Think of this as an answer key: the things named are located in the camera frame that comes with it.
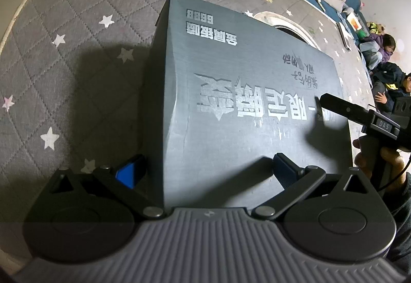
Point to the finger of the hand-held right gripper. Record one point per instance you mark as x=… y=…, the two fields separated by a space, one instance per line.
x=343 y=108

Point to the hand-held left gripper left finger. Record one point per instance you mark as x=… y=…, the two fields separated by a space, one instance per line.
x=128 y=171

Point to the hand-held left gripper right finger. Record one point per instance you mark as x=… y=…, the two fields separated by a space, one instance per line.
x=284 y=170

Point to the dark grey cardboard box lid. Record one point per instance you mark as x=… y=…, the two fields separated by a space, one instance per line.
x=224 y=77

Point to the person's right forearm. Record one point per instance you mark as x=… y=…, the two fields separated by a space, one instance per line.
x=401 y=222

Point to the grey star-patterned desktop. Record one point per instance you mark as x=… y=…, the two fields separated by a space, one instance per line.
x=64 y=45

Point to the person's right hand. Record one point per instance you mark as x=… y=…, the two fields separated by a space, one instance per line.
x=393 y=162

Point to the white handheld device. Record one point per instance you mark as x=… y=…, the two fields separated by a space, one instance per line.
x=345 y=35

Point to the stuffed toy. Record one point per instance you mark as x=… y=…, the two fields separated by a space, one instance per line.
x=375 y=28

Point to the picture book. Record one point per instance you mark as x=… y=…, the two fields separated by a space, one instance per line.
x=353 y=21

